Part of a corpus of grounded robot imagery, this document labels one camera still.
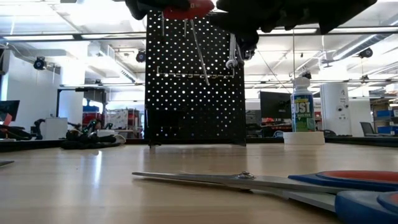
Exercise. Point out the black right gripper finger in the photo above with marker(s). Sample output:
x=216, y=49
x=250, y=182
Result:
x=222, y=25
x=250, y=46

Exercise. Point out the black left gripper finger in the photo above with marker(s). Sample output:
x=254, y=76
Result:
x=169, y=3

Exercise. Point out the silver combination wrench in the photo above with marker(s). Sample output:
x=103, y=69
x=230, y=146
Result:
x=232, y=49

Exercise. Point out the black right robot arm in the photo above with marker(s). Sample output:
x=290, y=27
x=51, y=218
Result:
x=342, y=12

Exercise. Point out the black desktop monitor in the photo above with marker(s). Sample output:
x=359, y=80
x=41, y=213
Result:
x=275, y=105

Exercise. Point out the black perforated pegboard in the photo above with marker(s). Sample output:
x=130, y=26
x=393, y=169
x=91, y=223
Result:
x=192, y=102

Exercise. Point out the dust remover spray can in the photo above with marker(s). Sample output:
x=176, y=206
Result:
x=303, y=112

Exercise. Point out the white pillar cabinet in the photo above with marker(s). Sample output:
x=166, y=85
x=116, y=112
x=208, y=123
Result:
x=335, y=109

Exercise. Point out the white tape roll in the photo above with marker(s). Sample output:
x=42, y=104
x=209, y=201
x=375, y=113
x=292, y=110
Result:
x=303, y=138

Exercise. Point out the black parts bin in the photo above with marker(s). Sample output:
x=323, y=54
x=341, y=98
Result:
x=166, y=127

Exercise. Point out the blue and red scissors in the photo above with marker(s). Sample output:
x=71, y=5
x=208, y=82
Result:
x=280, y=182

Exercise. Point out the dark office chair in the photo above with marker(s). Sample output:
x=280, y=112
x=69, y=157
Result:
x=368, y=129

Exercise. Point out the white box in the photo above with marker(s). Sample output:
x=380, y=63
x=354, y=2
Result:
x=54, y=129

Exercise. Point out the blue storage bin shelf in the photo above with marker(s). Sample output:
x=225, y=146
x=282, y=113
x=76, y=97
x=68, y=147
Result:
x=385, y=121

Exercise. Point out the black ceiling camera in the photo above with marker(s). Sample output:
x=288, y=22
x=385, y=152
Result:
x=366, y=53
x=39, y=63
x=140, y=56

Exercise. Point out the silver pegboard rail holder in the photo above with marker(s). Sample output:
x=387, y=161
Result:
x=192, y=75

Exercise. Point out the black aluminium table frame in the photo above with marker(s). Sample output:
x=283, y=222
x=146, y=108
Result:
x=31, y=143

